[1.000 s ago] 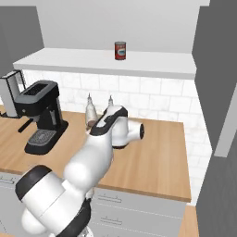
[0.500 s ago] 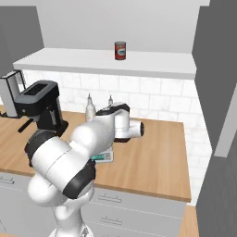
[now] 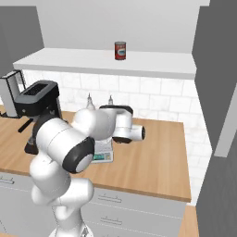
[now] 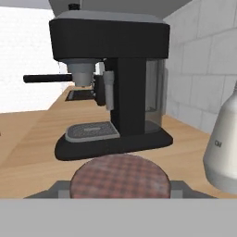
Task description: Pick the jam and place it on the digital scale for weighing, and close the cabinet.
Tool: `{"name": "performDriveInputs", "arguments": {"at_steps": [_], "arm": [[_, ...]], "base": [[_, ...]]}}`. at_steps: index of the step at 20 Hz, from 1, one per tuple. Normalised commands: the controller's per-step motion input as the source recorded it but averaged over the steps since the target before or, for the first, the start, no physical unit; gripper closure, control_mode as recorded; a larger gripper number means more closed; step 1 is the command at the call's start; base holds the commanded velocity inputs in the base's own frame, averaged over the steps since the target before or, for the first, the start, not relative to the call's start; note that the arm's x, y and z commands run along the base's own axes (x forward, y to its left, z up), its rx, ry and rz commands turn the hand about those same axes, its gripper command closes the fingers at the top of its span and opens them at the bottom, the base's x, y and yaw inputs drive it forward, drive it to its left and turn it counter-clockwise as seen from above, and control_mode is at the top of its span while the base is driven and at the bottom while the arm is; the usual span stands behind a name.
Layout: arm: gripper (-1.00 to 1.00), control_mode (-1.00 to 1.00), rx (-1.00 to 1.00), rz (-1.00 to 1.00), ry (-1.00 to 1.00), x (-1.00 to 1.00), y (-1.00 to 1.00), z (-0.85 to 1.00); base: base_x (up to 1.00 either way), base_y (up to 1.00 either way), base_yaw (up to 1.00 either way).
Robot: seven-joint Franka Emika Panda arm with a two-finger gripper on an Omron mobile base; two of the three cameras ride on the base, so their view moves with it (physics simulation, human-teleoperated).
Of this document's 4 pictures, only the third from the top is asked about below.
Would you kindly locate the white cabinet shelf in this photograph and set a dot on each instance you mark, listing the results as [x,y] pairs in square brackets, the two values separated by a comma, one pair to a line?
[92,63]

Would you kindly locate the grey cupboard door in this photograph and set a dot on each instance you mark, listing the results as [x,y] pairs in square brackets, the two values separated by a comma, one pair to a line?
[18,213]

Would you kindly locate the clear glass bottle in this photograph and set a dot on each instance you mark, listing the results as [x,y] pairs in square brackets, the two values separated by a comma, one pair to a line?
[110,101]
[90,103]

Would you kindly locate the black coffee machine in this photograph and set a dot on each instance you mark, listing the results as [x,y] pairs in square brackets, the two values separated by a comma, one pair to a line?
[38,97]

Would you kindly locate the grey cabinet door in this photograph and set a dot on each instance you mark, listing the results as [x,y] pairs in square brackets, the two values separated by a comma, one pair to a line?
[211,71]
[18,34]

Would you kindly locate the white digital scale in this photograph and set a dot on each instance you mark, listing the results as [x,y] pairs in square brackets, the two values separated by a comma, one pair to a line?
[103,155]

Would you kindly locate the grey and black appliance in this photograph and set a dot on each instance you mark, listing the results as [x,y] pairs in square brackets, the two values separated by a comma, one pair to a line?
[7,95]

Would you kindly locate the grey drawer front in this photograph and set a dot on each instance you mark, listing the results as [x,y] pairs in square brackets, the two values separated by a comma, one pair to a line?
[18,183]
[148,203]
[139,223]

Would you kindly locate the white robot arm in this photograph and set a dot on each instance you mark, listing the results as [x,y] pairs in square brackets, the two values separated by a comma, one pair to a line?
[58,139]

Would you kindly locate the red jam jar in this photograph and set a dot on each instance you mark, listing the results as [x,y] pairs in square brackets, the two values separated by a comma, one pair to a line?
[120,51]

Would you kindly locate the grey tall unit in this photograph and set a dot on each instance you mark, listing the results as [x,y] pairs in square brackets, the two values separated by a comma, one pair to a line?
[219,200]

